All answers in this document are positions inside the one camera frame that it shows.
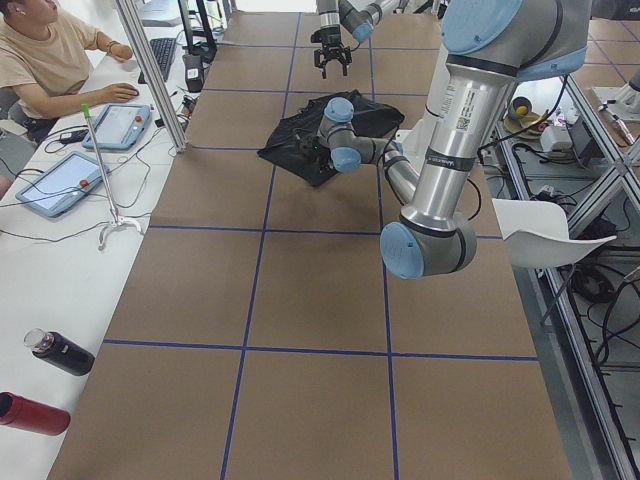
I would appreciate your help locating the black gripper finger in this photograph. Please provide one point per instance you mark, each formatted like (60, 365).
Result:
(321, 64)

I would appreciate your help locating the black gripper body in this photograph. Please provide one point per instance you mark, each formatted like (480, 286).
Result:
(326, 161)
(328, 41)

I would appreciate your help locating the black printed t-shirt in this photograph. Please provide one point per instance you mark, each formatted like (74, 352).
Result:
(351, 126)

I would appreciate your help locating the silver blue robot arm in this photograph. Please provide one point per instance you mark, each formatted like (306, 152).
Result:
(490, 46)
(343, 28)

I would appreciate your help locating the black computer keyboard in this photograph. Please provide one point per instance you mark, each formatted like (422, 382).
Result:
(163, 50)

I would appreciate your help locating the plate with yellow ball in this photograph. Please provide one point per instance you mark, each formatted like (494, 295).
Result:
(521, 119)

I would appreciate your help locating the far blue teach pendant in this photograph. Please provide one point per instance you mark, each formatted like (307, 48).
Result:
(119, 126)

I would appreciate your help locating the blue teach pendant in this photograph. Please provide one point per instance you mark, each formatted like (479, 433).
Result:
(119, 126)
(62, 186)

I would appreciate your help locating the grey power adapter box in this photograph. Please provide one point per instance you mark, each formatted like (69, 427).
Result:
(555, 139)

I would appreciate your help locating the near blue teach pendant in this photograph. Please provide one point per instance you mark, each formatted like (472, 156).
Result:
(62, 186)

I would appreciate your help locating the seated person beige shirt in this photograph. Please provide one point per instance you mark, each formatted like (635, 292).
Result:
(44, 62)

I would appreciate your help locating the black bottle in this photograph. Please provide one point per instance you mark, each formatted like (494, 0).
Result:
(59, 351)

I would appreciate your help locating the dark red bottle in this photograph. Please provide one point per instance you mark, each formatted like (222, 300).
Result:
(25, 414)

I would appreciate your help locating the aluminium frame post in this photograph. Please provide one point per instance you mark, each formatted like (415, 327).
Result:
(135, 32)

